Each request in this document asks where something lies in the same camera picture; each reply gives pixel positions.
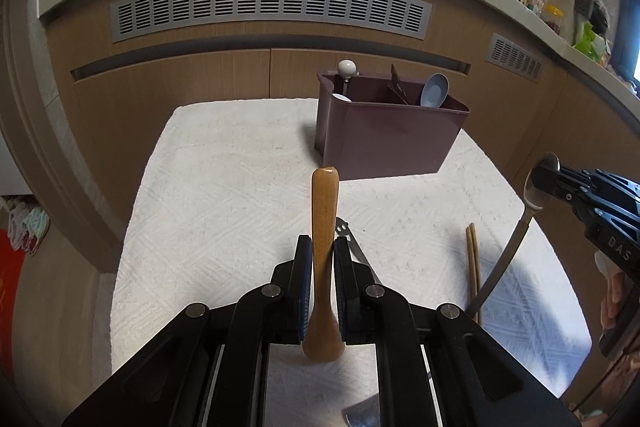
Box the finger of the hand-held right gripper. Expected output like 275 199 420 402
530 161 608 208
592 170 640 200

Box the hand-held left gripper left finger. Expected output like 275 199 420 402
60 234 313 427

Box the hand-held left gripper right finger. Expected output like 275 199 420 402
332 237 581 427

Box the black handled metal fork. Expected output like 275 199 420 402
334 217 383 288

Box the brown wooden spoon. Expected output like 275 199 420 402
301 165 342 364

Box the grey plastic spoon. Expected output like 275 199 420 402
420 73 450 108

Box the maroon plastic utensil holder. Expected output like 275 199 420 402
314 69 472 181

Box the utensil with white knob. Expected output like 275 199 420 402
337 60 357 100

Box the person's right hand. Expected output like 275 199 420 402
595 254 626 348

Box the white textured tablecloth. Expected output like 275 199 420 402
111 97 593 427

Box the short grey vent grille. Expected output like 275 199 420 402
485 33 543 82

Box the green plastic bag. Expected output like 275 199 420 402
572 24 612 68

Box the window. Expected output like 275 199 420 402
617 0 640 82

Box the yellow lid jar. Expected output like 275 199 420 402
542 4 565 38

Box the wooden base cabinet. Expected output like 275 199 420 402
45 0 640 408

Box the pile of cloth slippers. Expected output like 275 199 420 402
0 197 51 255

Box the long grey vent grille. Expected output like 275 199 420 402
110 0 435 44

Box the red floor mat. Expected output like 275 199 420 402
0 229 26 343

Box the black wall rack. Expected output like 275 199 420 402
575 0 608 28

